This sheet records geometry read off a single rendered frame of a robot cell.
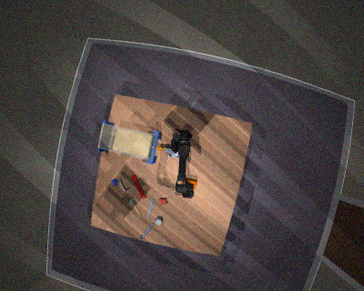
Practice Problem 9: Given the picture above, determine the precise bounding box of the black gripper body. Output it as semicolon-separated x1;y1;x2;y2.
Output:
170;132;192;153

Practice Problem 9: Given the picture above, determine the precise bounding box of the grey metal crank handle with blue knob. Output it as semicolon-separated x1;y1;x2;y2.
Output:
112;178;130;192

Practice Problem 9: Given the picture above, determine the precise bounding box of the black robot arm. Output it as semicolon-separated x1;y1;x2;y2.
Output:
172;130;194;198

